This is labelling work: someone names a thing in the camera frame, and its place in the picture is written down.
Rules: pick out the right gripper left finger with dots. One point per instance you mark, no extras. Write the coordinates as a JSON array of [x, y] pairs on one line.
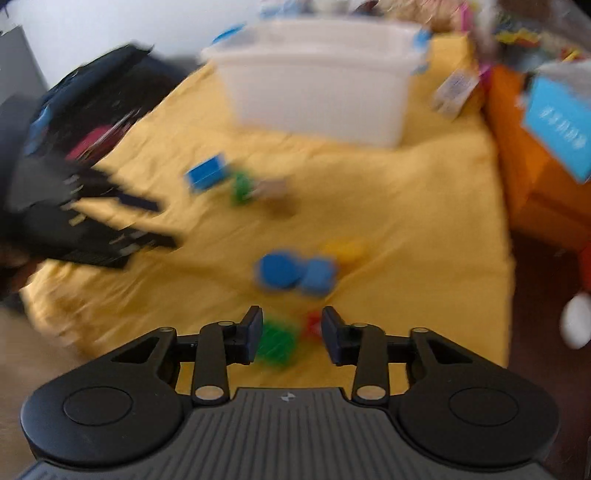
[[216, 346]]

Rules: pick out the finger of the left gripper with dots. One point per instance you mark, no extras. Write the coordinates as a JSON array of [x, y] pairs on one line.
[[92, 183], [100, 245]]

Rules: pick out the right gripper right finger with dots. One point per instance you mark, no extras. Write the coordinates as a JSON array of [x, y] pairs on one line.
[[370, 349]]

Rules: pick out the red lego brick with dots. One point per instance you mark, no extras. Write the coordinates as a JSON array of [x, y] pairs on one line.
[[312, 330]]

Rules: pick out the small blue lego brick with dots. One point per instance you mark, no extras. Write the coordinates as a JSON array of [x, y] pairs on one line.
[[319, 277]]

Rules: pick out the white egg object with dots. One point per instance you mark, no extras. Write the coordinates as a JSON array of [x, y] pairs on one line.
[[575, 322]]

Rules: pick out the green lego plate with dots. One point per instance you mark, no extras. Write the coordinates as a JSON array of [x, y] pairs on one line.
[[277, 344]]

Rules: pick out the blue round disc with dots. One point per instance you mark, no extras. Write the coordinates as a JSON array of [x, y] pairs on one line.
[[279, 270]]

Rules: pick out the yellow lego brick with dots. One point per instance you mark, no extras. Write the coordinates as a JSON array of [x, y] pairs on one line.
[[345, 251]]

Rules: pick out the yellow cloth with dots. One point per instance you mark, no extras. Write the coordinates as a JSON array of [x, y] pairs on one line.
[[431, 215]]

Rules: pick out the green lego brick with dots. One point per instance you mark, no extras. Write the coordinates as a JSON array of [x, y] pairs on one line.
[[242, 188]]

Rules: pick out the wooden cube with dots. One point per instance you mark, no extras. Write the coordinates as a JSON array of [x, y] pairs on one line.
[[276, 196]]

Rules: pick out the orange box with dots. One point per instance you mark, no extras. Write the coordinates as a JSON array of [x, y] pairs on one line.
[[543, 201]]

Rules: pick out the small card pack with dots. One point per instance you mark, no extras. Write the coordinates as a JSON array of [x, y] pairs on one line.
[[452, 95]]

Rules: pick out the white plastic bin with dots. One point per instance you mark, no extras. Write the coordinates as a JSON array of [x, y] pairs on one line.
[[347, 79]]

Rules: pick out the blue card box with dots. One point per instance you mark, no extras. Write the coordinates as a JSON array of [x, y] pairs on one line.
[[558, 116]]

